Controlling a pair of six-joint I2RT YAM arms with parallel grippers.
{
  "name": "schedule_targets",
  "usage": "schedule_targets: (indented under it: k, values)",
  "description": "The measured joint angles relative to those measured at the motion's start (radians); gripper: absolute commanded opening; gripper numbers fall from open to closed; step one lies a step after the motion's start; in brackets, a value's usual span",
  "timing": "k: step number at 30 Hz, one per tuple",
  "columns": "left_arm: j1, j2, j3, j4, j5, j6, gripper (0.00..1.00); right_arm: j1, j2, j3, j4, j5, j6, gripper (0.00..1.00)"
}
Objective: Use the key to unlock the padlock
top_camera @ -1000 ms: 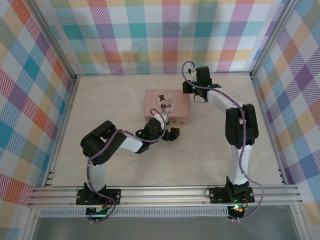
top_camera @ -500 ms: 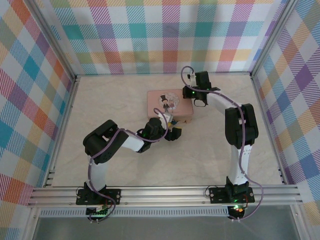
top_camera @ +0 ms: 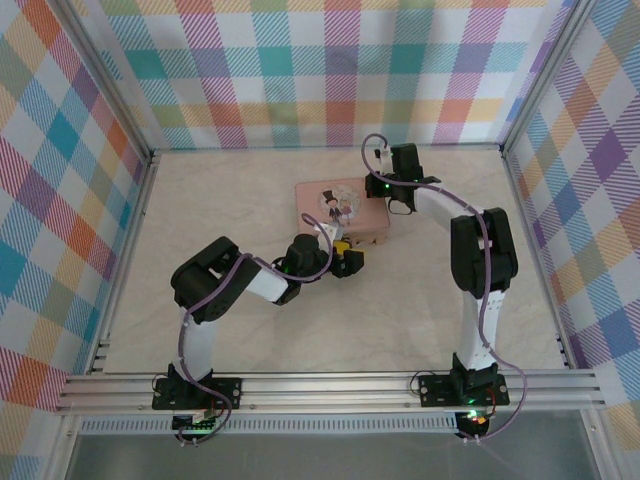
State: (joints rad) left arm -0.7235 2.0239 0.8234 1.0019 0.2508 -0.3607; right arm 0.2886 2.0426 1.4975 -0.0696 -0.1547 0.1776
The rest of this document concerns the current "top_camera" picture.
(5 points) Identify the pink tin box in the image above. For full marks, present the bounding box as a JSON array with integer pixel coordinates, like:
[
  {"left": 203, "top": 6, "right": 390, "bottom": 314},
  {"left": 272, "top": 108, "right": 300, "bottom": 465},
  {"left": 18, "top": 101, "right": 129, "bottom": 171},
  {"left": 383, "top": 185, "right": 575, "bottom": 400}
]
[{"left": 293, "top": 178, "right": 392, "bottom": 247}]

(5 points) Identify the grey metal panel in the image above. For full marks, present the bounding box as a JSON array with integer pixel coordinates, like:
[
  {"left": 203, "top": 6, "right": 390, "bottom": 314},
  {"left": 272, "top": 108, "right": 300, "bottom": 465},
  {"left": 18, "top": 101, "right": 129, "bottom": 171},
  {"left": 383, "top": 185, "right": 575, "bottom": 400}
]
[{"left": 67, "top": 432, "right": 599, "bottom": 480}]

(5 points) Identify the green-lit controller board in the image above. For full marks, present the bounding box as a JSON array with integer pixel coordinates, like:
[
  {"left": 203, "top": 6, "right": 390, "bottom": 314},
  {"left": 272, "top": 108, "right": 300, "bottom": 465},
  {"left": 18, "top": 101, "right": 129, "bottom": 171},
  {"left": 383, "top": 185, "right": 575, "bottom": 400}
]
[{"left": 171, "top": 408, "right": 222, "bottom": 435}]

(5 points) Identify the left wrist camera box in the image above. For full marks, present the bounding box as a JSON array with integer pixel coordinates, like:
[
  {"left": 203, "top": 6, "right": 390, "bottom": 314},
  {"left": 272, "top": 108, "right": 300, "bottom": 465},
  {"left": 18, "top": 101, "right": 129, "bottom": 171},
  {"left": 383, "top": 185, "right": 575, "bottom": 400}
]
[{"left": 317, "top": 223, "right": 347, "bottom": 247}]

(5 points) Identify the aluminium rear rail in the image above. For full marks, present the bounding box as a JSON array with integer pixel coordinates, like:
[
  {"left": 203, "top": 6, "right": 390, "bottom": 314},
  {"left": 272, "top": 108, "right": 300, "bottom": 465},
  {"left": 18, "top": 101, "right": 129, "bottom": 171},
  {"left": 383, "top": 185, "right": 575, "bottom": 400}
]
[{"left": 148, "top": 142, "right": 507, "bottom": 155}]

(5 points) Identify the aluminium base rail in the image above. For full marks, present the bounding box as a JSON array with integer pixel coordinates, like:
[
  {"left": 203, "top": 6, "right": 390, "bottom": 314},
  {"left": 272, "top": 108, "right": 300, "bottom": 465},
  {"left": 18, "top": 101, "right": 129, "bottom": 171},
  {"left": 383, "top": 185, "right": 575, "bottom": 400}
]
[{"left": 54, "top": 368, "right": 607, "bottom": 417}]

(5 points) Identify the aluminium side rail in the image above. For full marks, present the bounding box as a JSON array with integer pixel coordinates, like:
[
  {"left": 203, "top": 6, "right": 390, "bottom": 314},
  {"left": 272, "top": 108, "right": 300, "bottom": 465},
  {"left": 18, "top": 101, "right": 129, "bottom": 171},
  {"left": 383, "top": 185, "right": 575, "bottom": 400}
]
[
  {"left": 85, "top": 148, "right": 162, "bottom": 377},
  {"left": 498, "top": 143, "right": 575, "bottom": 372}
]

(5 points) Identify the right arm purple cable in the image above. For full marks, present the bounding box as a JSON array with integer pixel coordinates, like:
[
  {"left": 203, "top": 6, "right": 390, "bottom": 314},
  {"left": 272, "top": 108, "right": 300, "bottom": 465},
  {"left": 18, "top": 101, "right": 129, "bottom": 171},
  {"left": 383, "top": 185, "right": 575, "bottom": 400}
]
[{"left": 361, "top": 132, "right": 529, "bottom": 445}]

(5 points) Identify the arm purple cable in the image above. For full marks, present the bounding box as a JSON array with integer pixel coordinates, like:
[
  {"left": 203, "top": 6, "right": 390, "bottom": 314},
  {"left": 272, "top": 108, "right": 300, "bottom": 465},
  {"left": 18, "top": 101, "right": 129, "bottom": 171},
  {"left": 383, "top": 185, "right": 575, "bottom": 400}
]
[
  {"left": 177, "top": 213, "right": 335, "bottom": 447},
  {"left": 361, "top": 132, "right": 529, "bottom": 445}
]

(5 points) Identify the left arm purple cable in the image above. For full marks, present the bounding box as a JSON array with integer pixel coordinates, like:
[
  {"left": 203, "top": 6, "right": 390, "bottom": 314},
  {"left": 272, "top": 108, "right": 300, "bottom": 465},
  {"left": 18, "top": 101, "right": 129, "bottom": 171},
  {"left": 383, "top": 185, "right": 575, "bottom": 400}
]
[{"left": 177, "top": 213, "right": 335, "bottom": 447}]

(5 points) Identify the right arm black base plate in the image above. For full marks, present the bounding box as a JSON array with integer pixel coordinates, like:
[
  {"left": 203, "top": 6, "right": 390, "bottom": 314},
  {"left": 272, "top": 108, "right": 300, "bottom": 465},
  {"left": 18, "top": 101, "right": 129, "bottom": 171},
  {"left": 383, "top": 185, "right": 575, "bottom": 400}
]
[{"left": 417, "top": 373, "right": 511, "bottom": 408}]

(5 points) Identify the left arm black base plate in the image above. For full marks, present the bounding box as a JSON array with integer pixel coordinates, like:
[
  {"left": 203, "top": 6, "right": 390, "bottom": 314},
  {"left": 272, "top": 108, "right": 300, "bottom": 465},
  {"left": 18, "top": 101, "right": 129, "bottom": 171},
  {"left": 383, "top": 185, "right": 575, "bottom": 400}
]
[{"left": 151, "top": 376, "right": 244, "bottom": 413}]

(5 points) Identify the aluminium frame post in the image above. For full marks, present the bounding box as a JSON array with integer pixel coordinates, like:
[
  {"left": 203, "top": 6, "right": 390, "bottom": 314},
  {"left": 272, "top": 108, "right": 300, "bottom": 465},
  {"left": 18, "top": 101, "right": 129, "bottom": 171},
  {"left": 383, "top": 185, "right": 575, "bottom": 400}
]
[
  {"left": 49, "top": 0, "right": 154, "bottom": 157},
  {"left": 498, "top": 0, "right": 594, "bottom": 151}
]

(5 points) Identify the slotted grey cable duct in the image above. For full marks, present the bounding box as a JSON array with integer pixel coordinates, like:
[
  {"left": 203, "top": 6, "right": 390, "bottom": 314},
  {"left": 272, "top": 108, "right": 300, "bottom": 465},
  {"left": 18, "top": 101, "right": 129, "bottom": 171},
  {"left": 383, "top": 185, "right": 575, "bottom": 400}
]
[{"left": 78, "top": 415, "right": 460, "bottom": 436}]

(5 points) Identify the aluminium frame leg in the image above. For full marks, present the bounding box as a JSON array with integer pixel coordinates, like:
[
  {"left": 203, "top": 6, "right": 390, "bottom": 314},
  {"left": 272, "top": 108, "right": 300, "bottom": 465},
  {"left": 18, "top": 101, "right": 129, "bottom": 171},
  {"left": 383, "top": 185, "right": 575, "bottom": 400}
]
[
  {"left": 43, "top": 413, "right": 84, "bottom": 480},
  {"left": 579, "top": 407, "right": 619, "bottom": 480}
]

